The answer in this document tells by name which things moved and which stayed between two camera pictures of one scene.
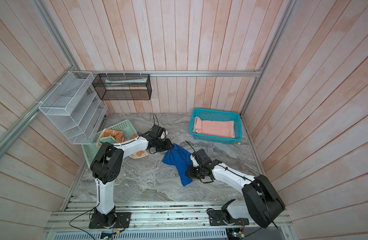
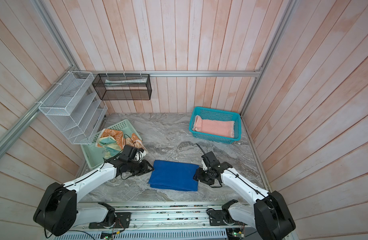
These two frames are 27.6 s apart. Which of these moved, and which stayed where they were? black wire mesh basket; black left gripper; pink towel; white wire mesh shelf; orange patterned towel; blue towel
Moved: black left gripper; blue towel
Stayed: orange patterned towel; black wire mesh basket; white wire mesh shelf; pink towel
